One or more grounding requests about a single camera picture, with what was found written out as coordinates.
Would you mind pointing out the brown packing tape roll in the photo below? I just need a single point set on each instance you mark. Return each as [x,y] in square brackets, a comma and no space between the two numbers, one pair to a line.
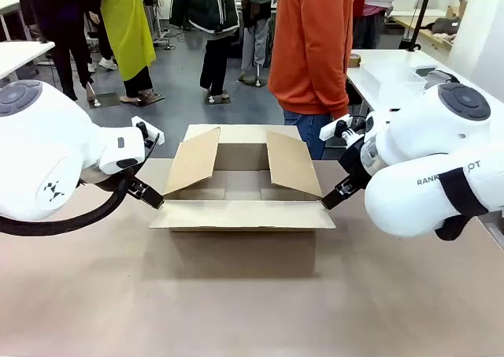
[355,60]

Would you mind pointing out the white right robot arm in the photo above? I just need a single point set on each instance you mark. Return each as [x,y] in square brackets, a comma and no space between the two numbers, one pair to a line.
[413,136]

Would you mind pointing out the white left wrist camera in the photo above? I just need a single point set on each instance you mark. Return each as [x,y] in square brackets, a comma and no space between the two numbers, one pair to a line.
[147,128]

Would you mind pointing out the white side table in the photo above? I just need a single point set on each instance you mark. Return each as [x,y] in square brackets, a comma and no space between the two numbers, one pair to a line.
[19,55]

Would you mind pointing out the figure in red white top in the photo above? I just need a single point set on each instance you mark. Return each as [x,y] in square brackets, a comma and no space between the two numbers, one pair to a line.
[370,14]

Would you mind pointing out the figure in yellow apron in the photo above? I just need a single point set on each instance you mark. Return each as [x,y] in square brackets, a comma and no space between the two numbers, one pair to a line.
[128,30]

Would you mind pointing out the black tripod stand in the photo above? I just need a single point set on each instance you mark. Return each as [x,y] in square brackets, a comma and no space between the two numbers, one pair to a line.
[420,14]

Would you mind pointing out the figure in black clothes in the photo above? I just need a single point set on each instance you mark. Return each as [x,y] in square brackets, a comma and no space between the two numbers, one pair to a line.
[67,26]

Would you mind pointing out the clear plastic container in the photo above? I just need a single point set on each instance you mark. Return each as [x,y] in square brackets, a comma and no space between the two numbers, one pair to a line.
[393,79]

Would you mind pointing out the brown cardboard box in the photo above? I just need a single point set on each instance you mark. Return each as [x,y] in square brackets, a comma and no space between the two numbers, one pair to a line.
[236,246]

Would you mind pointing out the figure in dark striped jacket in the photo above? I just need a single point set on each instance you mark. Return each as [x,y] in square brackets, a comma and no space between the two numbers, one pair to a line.
[212,18]

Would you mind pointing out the dark square stand base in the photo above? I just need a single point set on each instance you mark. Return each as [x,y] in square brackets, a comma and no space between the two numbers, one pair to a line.
[250,81]
[103,100]
[217,98]
[147,100]

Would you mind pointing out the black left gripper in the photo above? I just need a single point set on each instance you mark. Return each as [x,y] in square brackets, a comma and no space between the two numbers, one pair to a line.
[118,177]

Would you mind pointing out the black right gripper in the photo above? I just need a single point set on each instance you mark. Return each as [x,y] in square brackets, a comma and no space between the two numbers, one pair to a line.
[354,160]

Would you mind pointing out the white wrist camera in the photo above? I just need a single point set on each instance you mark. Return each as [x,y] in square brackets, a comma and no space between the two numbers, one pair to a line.
[334,127]
[147,128]

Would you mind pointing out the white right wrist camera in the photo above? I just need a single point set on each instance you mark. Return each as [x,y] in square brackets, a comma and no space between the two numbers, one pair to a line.
[334,127]

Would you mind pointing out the light wooden table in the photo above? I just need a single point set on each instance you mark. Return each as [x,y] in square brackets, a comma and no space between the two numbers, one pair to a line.
[409,21]

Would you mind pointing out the figure in grey green coat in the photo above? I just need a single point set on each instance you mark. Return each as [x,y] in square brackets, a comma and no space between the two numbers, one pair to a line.
[256,26]

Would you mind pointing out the white table with grey legs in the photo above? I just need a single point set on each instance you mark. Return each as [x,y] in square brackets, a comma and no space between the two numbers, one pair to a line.
[8,6]

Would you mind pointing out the person in orange hoodie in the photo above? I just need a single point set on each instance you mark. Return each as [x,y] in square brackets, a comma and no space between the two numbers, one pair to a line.
[311,49]

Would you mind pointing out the brown bag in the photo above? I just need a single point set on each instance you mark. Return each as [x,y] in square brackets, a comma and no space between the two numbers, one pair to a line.
[445,25]

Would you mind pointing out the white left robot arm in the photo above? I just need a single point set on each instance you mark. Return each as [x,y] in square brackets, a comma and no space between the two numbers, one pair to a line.
[39,156]

